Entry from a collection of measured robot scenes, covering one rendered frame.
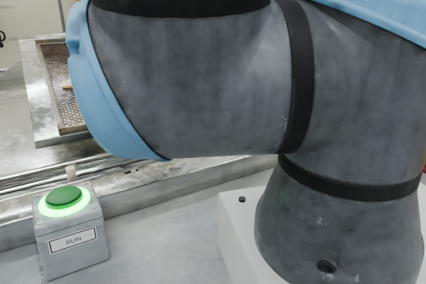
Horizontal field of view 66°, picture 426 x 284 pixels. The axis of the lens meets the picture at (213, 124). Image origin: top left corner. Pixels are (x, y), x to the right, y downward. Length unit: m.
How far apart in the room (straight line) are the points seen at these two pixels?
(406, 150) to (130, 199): 0.36
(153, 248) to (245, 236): 0.15
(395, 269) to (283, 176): 0.11
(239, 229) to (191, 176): 0.19
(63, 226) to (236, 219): 0.19
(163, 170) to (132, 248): 0.13
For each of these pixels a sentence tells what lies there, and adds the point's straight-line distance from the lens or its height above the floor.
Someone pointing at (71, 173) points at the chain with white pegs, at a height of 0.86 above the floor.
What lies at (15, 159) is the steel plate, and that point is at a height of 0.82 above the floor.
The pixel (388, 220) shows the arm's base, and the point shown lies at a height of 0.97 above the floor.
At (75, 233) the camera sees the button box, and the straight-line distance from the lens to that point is 0.41.
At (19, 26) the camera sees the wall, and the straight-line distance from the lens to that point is 4.21.
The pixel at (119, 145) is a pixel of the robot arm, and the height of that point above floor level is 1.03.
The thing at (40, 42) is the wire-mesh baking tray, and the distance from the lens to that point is 1.09.
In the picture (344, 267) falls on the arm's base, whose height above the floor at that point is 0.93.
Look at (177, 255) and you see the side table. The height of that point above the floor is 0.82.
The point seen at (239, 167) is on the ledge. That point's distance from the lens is 0.56.
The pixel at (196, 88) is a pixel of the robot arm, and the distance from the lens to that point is 0.19.
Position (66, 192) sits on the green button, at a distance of 0.43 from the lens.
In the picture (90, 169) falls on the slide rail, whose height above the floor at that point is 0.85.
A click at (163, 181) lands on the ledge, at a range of 0.50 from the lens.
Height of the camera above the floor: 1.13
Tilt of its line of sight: 23 degrees down
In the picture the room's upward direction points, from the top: straight up
